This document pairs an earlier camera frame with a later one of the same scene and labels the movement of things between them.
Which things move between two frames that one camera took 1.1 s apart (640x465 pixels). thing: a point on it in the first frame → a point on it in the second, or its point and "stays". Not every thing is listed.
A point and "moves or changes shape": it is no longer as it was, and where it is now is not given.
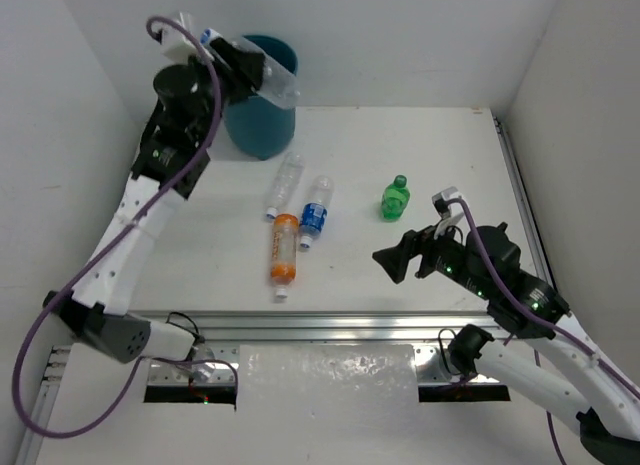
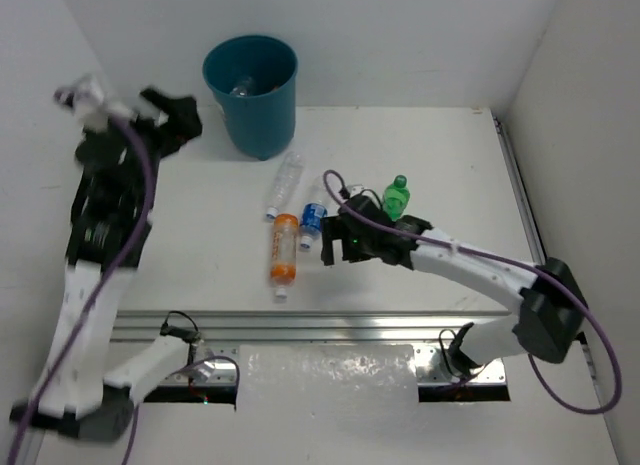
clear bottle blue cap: (293, 165) stays
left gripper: (232, 70) → (163, 130)
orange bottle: (284, 255) stays
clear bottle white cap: (278, 85) moves or changes shape
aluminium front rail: (328, 327) stays
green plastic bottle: (394, 199) stays
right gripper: (394, 258) → (334, 228)
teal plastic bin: (260, 128) stays
